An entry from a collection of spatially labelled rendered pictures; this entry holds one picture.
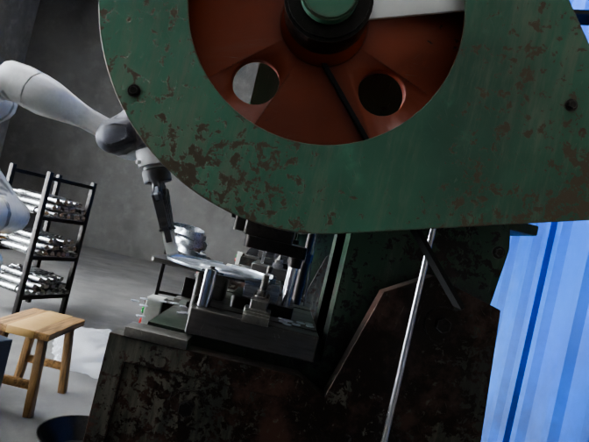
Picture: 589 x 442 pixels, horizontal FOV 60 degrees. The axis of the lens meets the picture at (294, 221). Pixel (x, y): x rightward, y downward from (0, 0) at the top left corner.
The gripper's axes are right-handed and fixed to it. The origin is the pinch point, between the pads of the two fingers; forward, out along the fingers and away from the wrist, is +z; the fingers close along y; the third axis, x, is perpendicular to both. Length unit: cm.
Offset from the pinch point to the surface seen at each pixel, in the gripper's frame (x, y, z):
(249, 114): 28, 40, -21
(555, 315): 129, -55, 56
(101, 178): -220, -667, -127
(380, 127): 52, 41, -14
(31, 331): -70, -60, 22
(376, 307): 47, 28, 23
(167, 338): 1.1, 27.4, 20.4
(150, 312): -14.1, -20.3, 19.8
